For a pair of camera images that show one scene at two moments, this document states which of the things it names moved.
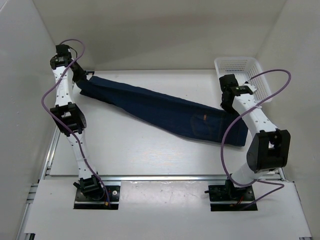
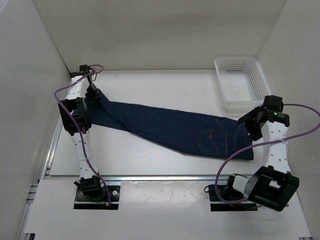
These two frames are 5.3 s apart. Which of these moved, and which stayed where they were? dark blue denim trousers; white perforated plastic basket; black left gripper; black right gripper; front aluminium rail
Moved: dark blue denim trousers; black left gripper; black right gripper
Stayed: front aluminium rail; white perforated plastic basket
